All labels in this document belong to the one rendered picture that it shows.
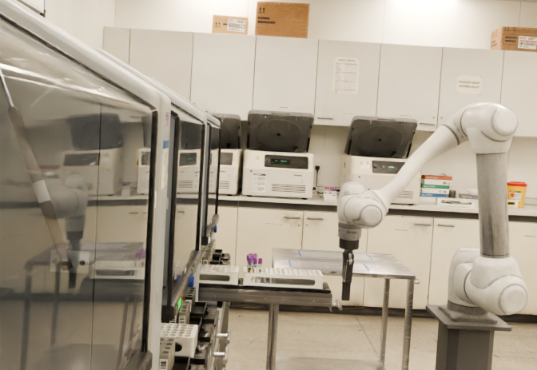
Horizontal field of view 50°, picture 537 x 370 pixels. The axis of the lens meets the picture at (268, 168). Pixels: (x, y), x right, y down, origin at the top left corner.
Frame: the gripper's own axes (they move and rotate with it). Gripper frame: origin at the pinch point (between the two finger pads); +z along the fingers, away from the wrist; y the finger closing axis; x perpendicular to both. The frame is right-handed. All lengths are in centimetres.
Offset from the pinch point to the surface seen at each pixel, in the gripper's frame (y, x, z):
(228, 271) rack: 2.9, -44.7, -6.0
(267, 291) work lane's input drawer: 6.7, -30.1, -0.3
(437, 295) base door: -229, 112, 60
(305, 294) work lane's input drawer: 6.7, -16.0, 0.2
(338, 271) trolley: -24.4, 0.5, -1.9
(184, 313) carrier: 61, -54, -8
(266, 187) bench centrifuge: -230, -27, -18
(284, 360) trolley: -62, -18, 52
